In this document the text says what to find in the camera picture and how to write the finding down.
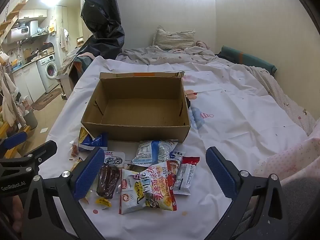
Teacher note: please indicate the white blue snack packet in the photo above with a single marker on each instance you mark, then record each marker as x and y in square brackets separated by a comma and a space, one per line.
[153, 152]

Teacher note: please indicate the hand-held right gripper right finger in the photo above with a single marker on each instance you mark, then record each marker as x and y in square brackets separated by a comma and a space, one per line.
[220, 172]

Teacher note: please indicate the beige pillow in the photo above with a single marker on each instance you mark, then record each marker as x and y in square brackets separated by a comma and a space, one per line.
[175, 37]

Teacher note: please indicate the small white blue packet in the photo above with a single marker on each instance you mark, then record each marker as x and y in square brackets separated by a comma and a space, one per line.
[176, 155]

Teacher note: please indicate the white floor cabinet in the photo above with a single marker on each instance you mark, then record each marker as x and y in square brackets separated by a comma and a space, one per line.
[27, 82]

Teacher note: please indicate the pile of clothes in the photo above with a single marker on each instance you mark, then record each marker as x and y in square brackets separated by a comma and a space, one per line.
[67, 62]

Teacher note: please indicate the white washing machine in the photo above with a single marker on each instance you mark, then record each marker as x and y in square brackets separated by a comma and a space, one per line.
[48, 72]

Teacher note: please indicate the beige hanging towel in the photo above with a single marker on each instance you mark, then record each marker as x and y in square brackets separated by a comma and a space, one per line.
[10, 100]

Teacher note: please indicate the black hanging garment cover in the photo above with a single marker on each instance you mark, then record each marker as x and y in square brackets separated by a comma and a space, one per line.
[102, 17]

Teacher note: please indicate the white water heater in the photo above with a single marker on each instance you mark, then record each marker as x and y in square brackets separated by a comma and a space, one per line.
[21, 31]

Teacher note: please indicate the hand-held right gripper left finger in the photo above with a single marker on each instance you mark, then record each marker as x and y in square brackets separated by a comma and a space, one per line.
[88, 173]

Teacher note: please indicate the white wall cabinet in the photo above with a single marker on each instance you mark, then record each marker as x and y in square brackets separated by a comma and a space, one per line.
[32, 14]

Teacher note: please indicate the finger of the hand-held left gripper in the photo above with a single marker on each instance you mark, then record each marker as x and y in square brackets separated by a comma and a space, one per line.
[16, 140]
[46, 148]

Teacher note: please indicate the green rolled mat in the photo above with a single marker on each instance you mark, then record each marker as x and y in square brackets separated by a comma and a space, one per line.
[246, 60]

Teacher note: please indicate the white paper scrap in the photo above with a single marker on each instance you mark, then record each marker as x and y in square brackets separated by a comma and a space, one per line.
[43, 129]

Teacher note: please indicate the crumpled patterned duvet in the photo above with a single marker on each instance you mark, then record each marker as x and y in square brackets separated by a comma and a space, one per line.
[162, 55]

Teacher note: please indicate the braised meat packet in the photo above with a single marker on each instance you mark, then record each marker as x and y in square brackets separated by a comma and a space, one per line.
[108, 180]

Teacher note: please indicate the grey trash bin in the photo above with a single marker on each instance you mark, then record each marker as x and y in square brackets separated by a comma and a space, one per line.
[31, 120]

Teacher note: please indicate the brown floor rug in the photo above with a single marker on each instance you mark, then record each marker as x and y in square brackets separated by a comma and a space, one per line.
[47, 100]

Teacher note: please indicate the orange white snack packet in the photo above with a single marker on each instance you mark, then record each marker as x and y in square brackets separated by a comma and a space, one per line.
[150, 191]

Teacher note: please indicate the beige dotted quilt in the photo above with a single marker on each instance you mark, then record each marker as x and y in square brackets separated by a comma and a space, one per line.
[287, 100]

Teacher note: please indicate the blue chip packet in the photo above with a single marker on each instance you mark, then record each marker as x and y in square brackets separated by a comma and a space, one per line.
[93, 142]

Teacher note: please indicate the small clear-wrapped snack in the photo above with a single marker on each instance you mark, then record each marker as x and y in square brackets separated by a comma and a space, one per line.
[76, 164]
[75, 150]

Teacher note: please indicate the pink dotted blanket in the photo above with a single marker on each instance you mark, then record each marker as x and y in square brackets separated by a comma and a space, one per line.
[295, 155]

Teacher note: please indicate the wooden stairs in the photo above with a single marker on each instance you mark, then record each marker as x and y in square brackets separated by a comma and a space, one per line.
[10, 22]

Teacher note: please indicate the red white snack packet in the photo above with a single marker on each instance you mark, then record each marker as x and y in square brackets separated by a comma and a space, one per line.
[185, 177]

